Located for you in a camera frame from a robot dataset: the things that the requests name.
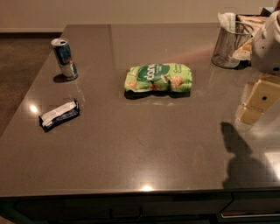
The wooden tray on black stand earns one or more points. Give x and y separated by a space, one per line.
256 21

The blue silver drink can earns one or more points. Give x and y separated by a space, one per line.
64 57

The dark blue rxbar wrapper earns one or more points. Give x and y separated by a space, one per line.
59 115

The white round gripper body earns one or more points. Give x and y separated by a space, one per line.
267 49

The wire mesh cup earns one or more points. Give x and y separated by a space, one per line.
230 39

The white tissue in cup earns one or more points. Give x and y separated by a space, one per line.
227 21

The green snack bag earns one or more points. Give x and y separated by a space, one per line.
170 77

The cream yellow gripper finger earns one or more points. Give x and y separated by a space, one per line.
258 97

